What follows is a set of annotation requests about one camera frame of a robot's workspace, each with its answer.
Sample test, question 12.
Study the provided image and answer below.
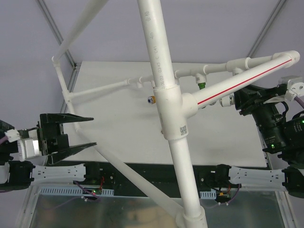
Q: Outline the right aluminium frame post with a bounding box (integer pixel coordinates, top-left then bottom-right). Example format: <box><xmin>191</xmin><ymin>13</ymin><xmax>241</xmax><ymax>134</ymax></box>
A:
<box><xmin>247</xmin><ymin>0</ymin><xmax>289</xmax><ymax>57</ymax></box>

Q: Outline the right white cable duct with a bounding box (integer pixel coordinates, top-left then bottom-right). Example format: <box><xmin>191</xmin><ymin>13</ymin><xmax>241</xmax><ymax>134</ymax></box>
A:
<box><xmin>200</xmin><ymin>190</ymin><xmax>217</xmax><ymax>200</ymax></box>

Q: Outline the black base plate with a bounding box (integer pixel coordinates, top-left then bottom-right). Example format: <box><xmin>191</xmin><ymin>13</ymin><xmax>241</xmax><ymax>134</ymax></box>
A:
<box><xmin>80</xmin><ymin>162</ymin><xmax>240</xmax><ymax>198</ymax></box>

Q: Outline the aluminium frame post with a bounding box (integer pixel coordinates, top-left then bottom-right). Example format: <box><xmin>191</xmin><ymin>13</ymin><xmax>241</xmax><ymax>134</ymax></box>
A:
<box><xmin>247</xmin><ymin>0</ymin><xmax>289</xmax><ymax>57</ymax></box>
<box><xmin>35</xmin><ymin>0</ymin><xmax>77</xmax><ymax>70</ymax></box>

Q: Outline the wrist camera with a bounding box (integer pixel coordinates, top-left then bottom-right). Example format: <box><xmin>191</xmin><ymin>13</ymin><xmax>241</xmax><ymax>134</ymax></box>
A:
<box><xmin>4</xmin><ymin>128</ymin><xmax>42</xmax><ymax>162</ymax></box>
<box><xmin>279</xmin><ymin>76</ymin><xmax>304</xmax><ymax>101</ymax></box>

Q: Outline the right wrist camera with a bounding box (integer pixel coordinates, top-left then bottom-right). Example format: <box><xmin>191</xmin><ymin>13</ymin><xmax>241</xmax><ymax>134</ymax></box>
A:
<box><xmin>279</xmin><ymin>76</ymin><xmax>304</xmax><ymax>101</ymax></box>

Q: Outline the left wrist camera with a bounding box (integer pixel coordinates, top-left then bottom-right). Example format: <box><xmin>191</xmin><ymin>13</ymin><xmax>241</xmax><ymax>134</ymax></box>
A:
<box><xmin>4</xmin><ymin>128</ymin><xmax>42</xmax><ymax>162</ymax></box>

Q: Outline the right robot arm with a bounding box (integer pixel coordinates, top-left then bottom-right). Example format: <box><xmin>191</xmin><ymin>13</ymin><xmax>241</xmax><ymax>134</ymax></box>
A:
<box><xmin>211</xmin><ymin>84</ymin><xmax>304</xmax><ymax>198</ymax></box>

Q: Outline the white cable duct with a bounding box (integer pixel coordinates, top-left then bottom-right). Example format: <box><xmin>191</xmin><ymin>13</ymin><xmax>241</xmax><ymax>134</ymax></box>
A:
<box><xmin>200</xmin><ymin>190</ymin><xmax>217</xmax><ymax>200</ymax></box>
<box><xmin>40</xmin><ymin>186</ymin><xmax>114</xmax><ymax>197</ymax></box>

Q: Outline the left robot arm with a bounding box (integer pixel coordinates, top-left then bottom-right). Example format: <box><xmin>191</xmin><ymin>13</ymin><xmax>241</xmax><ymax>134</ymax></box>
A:
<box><xmin>0</xmin><ymin>114</ymin><xmax>101</xmax><ymax>192</ymax></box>

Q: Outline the white water faucet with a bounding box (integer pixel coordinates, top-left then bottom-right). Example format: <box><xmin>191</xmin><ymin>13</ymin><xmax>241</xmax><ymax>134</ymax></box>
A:
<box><xmin>219</xmin><ymin>94</ymin><xmax>235</xmax><ymax>107</ymax></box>

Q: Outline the orange water faucet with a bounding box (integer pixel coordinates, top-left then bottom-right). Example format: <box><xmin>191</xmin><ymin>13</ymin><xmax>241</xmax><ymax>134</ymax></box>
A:
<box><xmin>147</xmin><ymin>96</ymin><xmax>156</xmax><ymax>104</ymax></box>

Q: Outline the left aluminium frame post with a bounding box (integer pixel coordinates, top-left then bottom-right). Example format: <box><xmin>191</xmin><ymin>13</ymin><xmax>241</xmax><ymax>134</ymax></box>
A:
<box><xmin>35</xmin><ymin>0</ymin><xmax>77</xmax><ymax>70</ymax></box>

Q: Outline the white PVC pipe frame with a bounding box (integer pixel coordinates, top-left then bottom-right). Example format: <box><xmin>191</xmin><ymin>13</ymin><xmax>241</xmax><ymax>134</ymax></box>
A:
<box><xmin>51</xmin><ymin>0</ymin><xmax>301</xmax><ymax>228</ymax></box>

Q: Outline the green water faucet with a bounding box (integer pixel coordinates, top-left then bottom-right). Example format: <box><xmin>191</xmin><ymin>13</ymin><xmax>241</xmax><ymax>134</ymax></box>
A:
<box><xmin>198</xmin><ymin>82</ymin><xmax>206</xmax><ymax>90</ymax></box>

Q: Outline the left white cable duct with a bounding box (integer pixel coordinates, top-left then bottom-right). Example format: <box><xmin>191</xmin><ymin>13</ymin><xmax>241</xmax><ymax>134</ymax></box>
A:
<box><xmin>40</xmin><ymin>186</ymin><xmax>114</xmax><ymax>197</ymax></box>

